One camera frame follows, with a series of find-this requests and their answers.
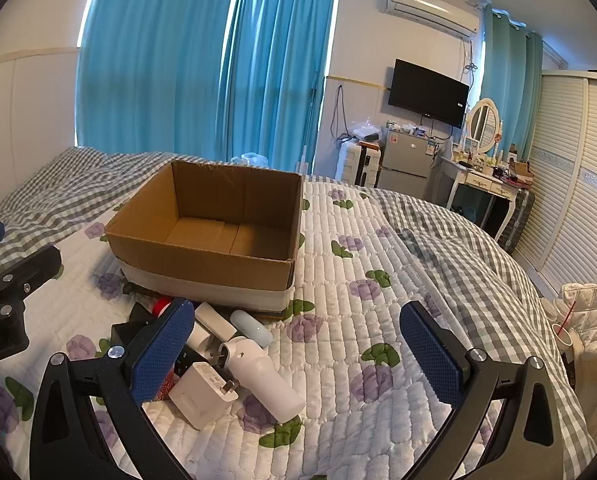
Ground red patterned packet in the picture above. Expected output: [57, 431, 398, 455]
[148, 377, 179, 402]

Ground hanging wall cables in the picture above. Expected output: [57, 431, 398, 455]
[331, 85, 353, 151]

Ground white dressing table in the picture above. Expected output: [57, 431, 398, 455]
[441, 155, 522, 243]

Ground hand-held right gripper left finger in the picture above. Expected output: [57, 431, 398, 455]
[30, 297, 195, 480]

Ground brown cardboard box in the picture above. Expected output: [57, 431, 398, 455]
[104, 160, 305, 319]

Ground cup with red straw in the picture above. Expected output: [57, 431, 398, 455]
[553, 300, 580, 361]

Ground narrow blue curtain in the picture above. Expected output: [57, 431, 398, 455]
[218, 0, 340, 175]

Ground grey suitcase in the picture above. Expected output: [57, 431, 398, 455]
[499, 187, 536, 253]

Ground oval white mirror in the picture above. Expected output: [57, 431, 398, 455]
[466, 97, 502, 156]

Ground wide blue curtain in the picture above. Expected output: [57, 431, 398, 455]
[76, 0, 240, 161]

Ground white slatted wardrobe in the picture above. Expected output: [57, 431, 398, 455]
[499, 67, 597, 286]

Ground grey checked bedsheet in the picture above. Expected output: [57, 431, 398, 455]
[0, 146, 597, 480]

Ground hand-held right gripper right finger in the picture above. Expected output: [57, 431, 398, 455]
[399, 301, 564, 480]

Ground black wall television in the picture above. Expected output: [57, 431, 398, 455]
[387, 58, 470, 129]

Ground black grey power adapter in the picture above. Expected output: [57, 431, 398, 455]
[171, 350, 214, 378]

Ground white plastic bag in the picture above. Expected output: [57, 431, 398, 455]
[230, 151, 269, 167]

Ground white rectangular block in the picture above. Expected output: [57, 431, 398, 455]
[186, 302, 238, 356]

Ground brown small box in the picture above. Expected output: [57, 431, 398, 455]
[509, 157, 535, 183]

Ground white air conditioner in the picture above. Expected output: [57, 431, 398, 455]
[383, 0, 481, 38]

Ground silver small fridge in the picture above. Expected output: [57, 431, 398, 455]
[379, 127, 443, 206]

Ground clear plastic bag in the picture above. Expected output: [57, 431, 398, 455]
[351, 119, 382, 143]

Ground white headboard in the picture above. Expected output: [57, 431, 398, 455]
[0, 47, 82, 223]

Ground black box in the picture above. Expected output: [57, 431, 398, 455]
[111, 301, 154, 356]

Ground white floral quilted mat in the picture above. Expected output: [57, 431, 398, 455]
[0, 180, 587, 480]

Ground teal curtain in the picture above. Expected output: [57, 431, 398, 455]
[479, 7, 544, 155]

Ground white suitcase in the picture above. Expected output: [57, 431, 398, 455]
[339, 141, 382, 188]

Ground light blue oval case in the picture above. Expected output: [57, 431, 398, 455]
[230, 309, 272, 349]

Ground white plug power adapter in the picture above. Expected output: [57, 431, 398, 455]
[168, 361, 240, 431]

